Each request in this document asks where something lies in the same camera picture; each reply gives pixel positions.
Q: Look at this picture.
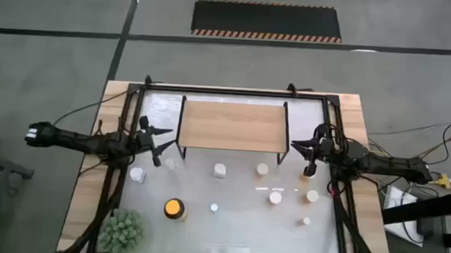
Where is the green artificial plant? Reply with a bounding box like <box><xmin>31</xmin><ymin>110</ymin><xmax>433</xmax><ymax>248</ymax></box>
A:
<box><xmin>96</xmin><ymin>207</ymin><xmax>146</xmax><ymax>253</ymax></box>

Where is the glossy white table sheet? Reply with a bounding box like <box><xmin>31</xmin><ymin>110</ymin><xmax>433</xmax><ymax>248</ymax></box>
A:
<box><xmin>115</xmin><ymin>88</ymin><xmax>352</xmax><ymax>253</ymax></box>

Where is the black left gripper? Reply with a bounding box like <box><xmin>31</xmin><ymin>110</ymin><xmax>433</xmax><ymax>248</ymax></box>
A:
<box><xmin>134</xmin><ymin>115</ymin><xmax>179</xmax><ymax>170</ymax></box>

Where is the white cardboard box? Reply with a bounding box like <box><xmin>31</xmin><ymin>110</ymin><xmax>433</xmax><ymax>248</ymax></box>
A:
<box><xmin>381</xmin><ymin>183</ymin><xmax>429</xmax><ymax>248</ymax></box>

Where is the wooden shelf with black frame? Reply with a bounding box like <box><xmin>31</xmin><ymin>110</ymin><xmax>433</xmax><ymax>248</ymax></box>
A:
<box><xmin>174</xmin><ymin>95</ymin><xmax>293</xmax><ymax>167</ymax></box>

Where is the black metal rig frame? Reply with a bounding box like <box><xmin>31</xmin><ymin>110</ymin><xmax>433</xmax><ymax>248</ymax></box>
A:
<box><xmin>70</xmin><ymin>70</ymin><xmax>397</xmax><ymax>253</ymax></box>

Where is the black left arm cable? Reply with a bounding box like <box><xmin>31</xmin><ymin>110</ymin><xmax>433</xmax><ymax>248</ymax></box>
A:
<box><xmin>52</xmin><ymin>85</ymin><xmax>131</xmax><ymax>132</ymax></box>

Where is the black hazard-striped floor mat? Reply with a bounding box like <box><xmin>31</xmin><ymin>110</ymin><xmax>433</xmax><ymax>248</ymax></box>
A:
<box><xmin>189</xmin><ymin>0</ymin><xmax>345</xmax><ymax>45</ymax></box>

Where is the white melatonin bottle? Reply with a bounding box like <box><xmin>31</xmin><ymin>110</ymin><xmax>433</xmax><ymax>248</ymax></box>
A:
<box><xmin>128</xmin><ymin>166</ymin><xmax>147</xmax><ymax>184</ymax></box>
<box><xmin>212</xmin><ymin>162</ymin><xmax>228</xmax><ymax>179</ymax></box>

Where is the brown fish oil bottle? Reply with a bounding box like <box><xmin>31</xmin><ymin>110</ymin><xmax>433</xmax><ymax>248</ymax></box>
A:
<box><xmin>163</xmin><ymin>197</ymin><xmax>189</xmax><ymax>222</ymax></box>

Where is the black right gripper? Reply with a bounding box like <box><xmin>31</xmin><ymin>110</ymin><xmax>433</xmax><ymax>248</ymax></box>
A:
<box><xmin>287</xmin><ymin>121</ymin><xmax>334</xmax><ymax>179</ymax></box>

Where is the yellow power splitter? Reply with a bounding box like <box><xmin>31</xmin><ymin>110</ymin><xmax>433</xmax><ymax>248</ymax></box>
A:
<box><xmin>428</xmin><ymin>172</ymin><xmax>451</xmax><ymax>190</ymax></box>

